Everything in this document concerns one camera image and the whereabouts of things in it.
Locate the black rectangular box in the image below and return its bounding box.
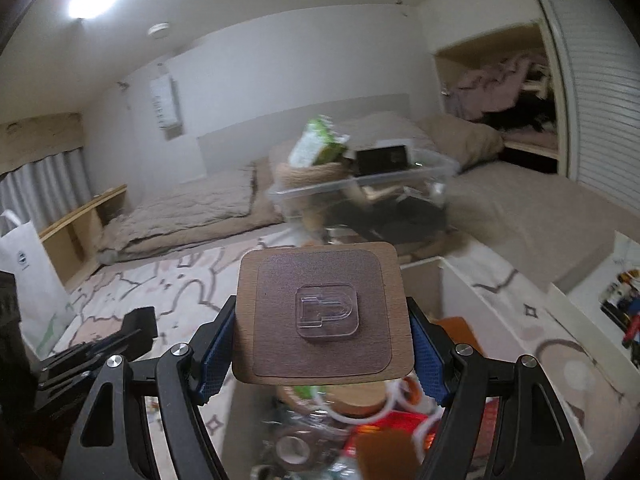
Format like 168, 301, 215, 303
355, 145, 412, 177

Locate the wall closet niche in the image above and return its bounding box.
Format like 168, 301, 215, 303
432, 20, 573, 176

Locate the tan bed sheet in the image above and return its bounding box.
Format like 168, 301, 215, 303
440, 160, 621, 293

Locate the pink clothes pile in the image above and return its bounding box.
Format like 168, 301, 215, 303
445, 55, 551, 121

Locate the white tote bag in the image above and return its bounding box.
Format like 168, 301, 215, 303
0, 210, 76, 356

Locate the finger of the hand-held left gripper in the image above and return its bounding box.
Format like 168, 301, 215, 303
35, 306, 159, 403

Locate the grey curtain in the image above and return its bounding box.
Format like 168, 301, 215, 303
0, 150, 93, 241

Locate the clear plastic storage bin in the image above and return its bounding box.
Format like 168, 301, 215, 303
265, 147, 461, 261

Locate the beige fuzzy item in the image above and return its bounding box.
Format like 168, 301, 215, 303
272, 160, 351, 196

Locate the brown leather card holder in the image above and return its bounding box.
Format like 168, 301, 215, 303
350, 430, 426, 480

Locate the cartoon printed blanket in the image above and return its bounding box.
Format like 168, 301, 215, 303
50, 230, 640, 480

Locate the white shutter door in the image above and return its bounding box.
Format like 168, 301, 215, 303
522, 0, 640, 226

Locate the beige cartoon valance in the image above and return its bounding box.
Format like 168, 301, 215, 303
0, 114, 83, 176

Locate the brown fleece blanket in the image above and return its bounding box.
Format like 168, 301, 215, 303
95, 180, 286, 263

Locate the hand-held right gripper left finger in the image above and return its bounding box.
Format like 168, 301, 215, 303
60, 296, 238, 480

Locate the tan cushion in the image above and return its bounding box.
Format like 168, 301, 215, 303
415, 115, 506, 173

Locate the wooden bedside shelf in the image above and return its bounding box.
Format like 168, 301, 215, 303
39, 185, 128, 286

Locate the white cord loop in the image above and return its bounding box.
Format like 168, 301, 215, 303
325, 375, 443, 436

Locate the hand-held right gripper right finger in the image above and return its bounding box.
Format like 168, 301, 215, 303
407, 297, 586, 480

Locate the orange flat packet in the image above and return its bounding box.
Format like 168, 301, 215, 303
440, 316, 483, 361

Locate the white cardboard box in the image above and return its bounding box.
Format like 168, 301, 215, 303
220, 232, 640, 480

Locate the green snack packet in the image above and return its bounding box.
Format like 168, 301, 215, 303
289, 116, 351, 167

